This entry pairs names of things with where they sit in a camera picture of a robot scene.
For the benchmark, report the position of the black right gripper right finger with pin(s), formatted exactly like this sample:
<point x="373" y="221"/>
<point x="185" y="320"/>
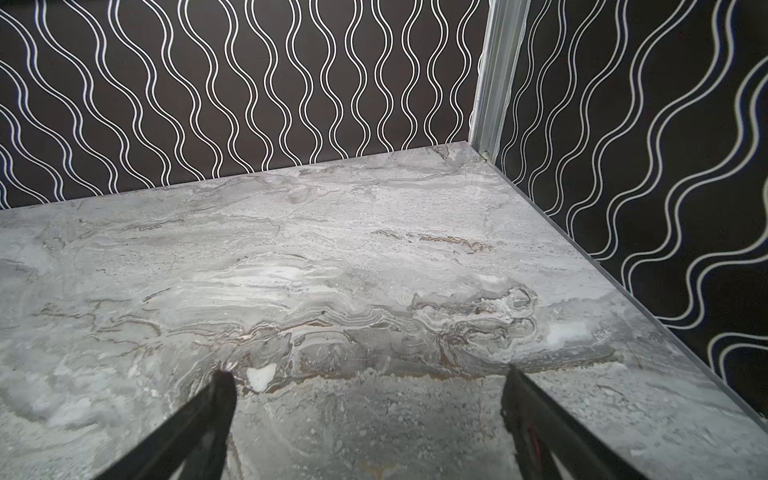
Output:
<point x="549" y="440"/>

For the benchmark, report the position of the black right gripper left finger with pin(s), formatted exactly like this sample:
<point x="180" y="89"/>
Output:
<point x="191" y="444"/>

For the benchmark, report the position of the aluminium corner frame post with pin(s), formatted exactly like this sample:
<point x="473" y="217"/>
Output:
<point x="503" y="35"/>

